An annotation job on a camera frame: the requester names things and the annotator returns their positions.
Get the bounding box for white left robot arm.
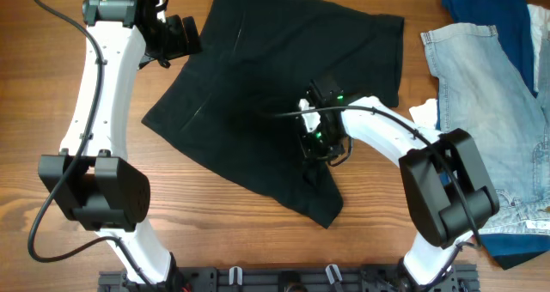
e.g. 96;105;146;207
38;0;200;291

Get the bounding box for black shorts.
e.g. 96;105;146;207
143;0;405;227

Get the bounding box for white garment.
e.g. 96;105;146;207
409;4;549;129

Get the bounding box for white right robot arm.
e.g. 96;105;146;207
295;94;500;291

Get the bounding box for light blue denim shorts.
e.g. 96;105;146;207
421;23;549;235

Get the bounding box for black metal base rail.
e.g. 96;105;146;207
97;264;480;292

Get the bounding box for dark blue garment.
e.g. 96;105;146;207
442;0;549;269

